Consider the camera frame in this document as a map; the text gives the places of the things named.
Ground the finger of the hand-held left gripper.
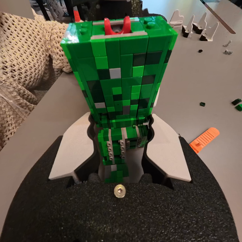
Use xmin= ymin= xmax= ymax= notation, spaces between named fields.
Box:
xmin=155 ymin=86 xmax=161 ymax=107

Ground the person's left forearm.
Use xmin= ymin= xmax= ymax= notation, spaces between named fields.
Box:
xmin=0 ymin=11 xmax=75 ymax=89

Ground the orange brick separator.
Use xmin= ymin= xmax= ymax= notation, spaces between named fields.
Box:
xmin=189 ymin=127 xmax=220 ymax=154

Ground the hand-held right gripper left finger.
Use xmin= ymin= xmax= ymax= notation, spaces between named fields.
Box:
xmin=49 ymin=112 xmax=100 ymax=185

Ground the green lego creeper figure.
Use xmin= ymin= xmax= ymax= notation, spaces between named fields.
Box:
xmin=60 ymin=16 xmax=178 ymax=183

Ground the orange traffic cone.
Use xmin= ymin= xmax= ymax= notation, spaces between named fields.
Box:
xmin=73 ymin=6 xmax=82 ymax=22

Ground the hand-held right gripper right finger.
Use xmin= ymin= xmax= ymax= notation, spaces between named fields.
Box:
xmin=142 ymin=113 xmax=192 ymax=185

